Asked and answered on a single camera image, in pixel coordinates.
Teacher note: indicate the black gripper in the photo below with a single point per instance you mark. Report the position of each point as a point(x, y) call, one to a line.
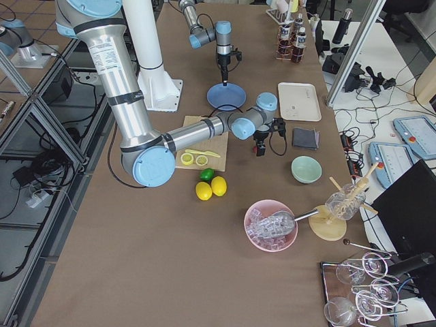
point(223, 61)
point(261, 137)

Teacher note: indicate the blue round plate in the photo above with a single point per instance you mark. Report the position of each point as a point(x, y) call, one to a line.
point(226, 97)

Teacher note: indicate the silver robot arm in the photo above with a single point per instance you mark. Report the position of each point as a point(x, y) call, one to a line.
point(220, 32)
point(122, 40)

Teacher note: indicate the cream rabbit tray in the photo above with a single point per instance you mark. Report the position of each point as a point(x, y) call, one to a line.
point(298, 102)

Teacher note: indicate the grey folded cloth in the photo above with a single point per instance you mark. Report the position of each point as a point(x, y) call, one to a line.
point(305, 138)

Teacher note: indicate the green bowl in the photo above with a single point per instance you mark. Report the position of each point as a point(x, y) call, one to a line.
point(306, 169)

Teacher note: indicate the drink bottle white cap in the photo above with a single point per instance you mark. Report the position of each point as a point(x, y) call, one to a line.
point(299, 45)

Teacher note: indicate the wooden cutting board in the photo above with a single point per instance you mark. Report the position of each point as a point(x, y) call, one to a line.
point(218, 145)

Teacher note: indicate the yellow plastic knife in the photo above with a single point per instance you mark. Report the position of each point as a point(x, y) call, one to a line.
point(206, 153)

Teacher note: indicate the lemon slice lower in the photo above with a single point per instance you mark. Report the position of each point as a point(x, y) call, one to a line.
point(201, 160)

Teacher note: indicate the yellow lemon upper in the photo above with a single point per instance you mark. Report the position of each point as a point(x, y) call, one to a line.
point(219, 186)

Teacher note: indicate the yellow lemon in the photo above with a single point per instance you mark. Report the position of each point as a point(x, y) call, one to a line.
point(219, 186)
point(203, 191)

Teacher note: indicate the pink bowl of ice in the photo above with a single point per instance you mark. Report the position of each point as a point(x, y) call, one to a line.
point(258, 226)

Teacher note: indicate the green lime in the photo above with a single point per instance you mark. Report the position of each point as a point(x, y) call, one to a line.
point(207, 174)

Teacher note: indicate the pink cup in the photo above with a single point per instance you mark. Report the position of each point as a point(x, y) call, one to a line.
point(282, 6)

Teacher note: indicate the dark drink bottle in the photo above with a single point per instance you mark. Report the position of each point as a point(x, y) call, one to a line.
point(298, 23)

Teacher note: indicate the yellow lemon lower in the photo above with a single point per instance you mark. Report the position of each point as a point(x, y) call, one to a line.
point(203, 191)

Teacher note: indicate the metal ice scoop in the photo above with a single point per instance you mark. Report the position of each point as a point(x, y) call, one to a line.
point(284, 222)

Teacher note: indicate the clear glass on stand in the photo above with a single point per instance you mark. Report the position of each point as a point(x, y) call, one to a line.
point(345, 203)

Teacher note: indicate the wooden glass tree stand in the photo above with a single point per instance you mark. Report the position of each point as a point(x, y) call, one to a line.
point(330, 221)

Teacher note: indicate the black water bottle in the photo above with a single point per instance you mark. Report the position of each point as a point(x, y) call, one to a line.
point(343, 25)

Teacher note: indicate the blue teach pendant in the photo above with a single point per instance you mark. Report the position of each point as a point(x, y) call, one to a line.
point(396, 159)

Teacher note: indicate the black monitor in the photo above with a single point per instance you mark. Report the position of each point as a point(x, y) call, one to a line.
point(407, 210)

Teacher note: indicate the copper wire bottle rack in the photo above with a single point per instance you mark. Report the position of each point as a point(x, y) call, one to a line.
point(293, 36)

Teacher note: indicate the white wire cup rack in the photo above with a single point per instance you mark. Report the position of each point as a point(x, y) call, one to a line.
point(279, 18)

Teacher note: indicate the aluminium frame post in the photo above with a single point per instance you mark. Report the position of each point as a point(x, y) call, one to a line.
point(369, 18)

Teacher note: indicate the wire glass rack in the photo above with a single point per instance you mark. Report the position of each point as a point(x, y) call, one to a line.
point(360, 291)

